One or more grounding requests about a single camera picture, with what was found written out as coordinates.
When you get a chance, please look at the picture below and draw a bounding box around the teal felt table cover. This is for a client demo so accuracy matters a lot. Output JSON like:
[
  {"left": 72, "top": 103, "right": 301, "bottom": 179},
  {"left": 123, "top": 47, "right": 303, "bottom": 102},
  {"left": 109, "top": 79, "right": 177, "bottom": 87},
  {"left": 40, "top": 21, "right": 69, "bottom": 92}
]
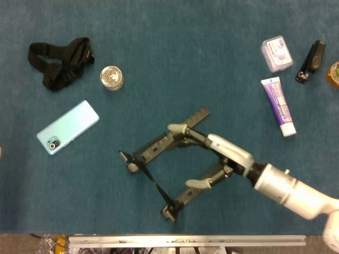
[{"left": 0, "top": 0, "right": 339, "bottom": 235}]

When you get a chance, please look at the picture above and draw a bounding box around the aluminium profile rail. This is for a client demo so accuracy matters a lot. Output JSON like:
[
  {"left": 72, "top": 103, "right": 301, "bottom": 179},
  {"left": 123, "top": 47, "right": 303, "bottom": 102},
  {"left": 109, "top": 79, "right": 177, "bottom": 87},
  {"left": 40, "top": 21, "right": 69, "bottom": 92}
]
[{"left": 68, "top": 234, "right": 307, "bottom": 249}]

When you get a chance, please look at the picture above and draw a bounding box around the black folding laptop stand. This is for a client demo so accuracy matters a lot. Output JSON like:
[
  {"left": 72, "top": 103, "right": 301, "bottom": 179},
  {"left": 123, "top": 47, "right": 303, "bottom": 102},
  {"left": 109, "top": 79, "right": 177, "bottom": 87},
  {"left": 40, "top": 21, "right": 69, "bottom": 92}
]
[{"left": 118, "top": 106, "right": 212, "bottom": 223}]

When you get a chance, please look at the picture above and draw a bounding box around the light blue smartphone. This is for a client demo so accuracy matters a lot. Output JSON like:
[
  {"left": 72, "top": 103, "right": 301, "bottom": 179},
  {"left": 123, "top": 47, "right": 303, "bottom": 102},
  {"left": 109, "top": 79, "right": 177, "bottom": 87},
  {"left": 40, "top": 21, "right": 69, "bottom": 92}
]
[{"left": 36, "top": 99, "right": 100, "bottom": 156}]

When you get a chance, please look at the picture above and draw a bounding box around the purple white toothpaste tube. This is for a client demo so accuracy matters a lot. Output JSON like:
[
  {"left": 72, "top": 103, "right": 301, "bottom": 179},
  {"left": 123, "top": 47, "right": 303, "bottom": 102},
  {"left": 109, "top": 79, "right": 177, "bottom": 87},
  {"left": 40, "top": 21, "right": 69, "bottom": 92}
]
[{"left": 260, "top": 76, "right": 297, "bottom": 138}]

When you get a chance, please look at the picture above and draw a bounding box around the black stapler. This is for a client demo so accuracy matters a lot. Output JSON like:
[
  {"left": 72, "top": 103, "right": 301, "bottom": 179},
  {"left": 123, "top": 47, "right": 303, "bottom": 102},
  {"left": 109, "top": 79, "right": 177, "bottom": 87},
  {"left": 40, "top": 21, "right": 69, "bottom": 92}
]
[{"left": 295, "top": 39, "right": 327, "bottom": 85}]

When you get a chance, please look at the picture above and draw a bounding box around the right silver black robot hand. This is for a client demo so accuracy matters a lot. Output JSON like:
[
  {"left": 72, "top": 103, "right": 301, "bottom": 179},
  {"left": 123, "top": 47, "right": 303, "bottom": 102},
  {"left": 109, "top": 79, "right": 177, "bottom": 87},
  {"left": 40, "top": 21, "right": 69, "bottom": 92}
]
[{"left": 166, "top": 123, "right": 254, "bottom": 191}]

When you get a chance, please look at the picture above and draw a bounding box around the black elastic strap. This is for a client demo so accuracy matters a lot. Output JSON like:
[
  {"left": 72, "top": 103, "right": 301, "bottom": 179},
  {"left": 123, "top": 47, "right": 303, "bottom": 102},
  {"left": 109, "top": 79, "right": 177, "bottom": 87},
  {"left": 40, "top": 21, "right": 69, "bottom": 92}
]
[{"left": 28, "top": 37, "right": 95, "bottom": 92}]

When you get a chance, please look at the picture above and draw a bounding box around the red black cable bundle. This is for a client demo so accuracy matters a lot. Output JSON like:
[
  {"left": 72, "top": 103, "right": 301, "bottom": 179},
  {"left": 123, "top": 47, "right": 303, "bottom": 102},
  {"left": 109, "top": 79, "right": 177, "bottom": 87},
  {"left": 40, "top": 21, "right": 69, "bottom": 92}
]
[{"left": 110, "top": 247, "right": 149, "bottom": 254}]

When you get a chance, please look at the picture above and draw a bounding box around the clear jar of paper clips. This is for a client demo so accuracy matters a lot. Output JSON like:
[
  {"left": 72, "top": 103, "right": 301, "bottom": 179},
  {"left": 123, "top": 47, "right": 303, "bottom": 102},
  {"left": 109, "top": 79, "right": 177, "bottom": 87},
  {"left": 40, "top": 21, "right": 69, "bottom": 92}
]
[{"left": 100, "top": 65, "right": 124, "bottom": 92}]

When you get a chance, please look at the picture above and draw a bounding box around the clear crumpled plastic bag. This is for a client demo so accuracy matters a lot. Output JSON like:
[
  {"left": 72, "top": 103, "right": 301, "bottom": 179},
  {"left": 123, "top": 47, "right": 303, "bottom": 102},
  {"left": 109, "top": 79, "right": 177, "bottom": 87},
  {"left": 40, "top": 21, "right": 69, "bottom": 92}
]
[{"left": 35, "top": 234, "right": 63, "bottom": 254}]

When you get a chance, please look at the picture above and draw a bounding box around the clear box with purple label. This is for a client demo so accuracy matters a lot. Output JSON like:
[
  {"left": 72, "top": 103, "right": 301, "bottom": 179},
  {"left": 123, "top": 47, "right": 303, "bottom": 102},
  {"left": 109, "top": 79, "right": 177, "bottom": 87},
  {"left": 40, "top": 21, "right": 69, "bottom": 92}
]
[{"left": 260, "top": 35, "right": 294, "bottom": 73}]

